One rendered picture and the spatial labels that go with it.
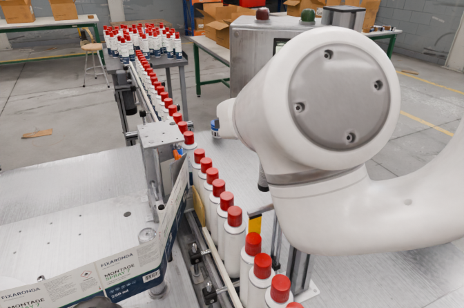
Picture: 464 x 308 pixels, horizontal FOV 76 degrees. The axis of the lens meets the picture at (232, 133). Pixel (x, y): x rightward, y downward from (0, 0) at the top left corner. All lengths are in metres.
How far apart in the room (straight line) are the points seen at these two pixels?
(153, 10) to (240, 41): 7.56
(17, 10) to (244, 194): 5.11
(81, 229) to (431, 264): 1.00
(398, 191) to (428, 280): 0.79
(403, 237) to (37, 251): 0.93
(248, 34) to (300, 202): 0.33
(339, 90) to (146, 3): 7.85
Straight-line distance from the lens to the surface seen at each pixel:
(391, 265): 1.01
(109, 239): 0.96
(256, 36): 0.49
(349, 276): 0.94
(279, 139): 0.17
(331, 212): 0.22
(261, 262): 0.59
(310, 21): 0.50
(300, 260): 0.76
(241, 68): 0.51
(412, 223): 0.22
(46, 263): 0.97
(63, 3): 5.73
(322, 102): 0.17
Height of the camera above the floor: 1.56
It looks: 30 degrees down
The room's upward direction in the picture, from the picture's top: straight up
